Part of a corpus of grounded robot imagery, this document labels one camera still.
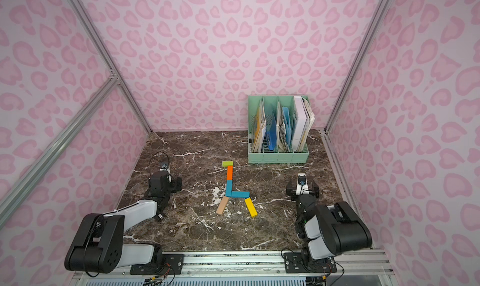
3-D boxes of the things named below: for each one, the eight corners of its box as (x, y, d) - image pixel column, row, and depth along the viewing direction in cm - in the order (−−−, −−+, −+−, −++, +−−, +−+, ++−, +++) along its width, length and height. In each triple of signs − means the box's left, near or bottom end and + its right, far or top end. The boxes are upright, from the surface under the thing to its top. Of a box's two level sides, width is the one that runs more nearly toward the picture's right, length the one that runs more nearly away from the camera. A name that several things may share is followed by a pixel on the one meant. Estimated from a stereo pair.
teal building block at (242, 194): (231, 197, 93) (231, 195, 92) (231, 193, 95) (231, 191, 93) (249, 197, 93) (249, 195, 91) (249, 193, 95) (249, 191, 93)
